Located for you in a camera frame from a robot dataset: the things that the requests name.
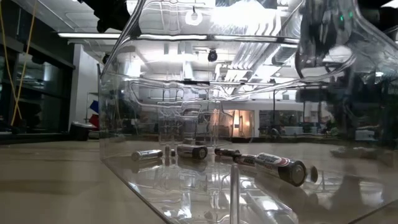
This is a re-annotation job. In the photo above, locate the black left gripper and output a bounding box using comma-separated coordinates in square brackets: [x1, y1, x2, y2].
[77, 0, 132, 34]

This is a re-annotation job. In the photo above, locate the dark glass cabinet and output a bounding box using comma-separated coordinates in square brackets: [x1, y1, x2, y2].
[0, 0, 76, 135]

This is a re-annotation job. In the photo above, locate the ceiling strip light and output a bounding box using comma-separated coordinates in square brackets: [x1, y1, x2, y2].
[57, 32, 123, 39]
[138, 34, 208, 41]

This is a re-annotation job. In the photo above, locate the thin black battery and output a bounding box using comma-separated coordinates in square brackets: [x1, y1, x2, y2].
[214, 147, 241, 157]

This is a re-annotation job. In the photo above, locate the grey chair base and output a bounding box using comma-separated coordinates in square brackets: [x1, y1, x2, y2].
[68, 121, 98, 142]

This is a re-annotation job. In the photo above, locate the blue red white sign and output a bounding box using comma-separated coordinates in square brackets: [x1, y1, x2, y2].
[88, 100, 100, 129]

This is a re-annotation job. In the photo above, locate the silver ventilation duct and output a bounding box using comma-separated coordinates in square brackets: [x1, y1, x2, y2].
[271, 43, 300, 67]

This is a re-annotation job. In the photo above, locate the small silver battery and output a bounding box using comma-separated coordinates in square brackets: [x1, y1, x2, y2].
[131, 149, 164, 162]

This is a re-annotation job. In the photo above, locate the white ceiling ring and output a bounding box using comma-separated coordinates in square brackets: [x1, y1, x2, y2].
[184, 8, 203, 27]

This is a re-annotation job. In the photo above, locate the silver black fat battery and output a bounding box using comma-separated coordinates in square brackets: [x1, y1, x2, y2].
[177, 144, 209, 161]

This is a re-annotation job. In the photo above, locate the large clear plastic bin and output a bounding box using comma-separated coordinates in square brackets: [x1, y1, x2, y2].
[97, 0, 398, 224]

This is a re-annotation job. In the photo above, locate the white storage box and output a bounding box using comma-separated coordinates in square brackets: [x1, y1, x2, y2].
[354, 128, 376, 141]

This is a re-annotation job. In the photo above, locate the thin Energizer battery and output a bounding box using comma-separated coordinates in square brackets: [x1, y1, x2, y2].
[233, 153, 257, 167]

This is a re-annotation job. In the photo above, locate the large silver black Energizer battery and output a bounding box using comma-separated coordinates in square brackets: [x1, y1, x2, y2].
[254, 152, 308, 188]

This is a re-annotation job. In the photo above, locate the yellow hanging cable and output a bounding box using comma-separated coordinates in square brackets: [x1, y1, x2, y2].
[0, 0, 23, 121]
[10, 2, 37, 127]

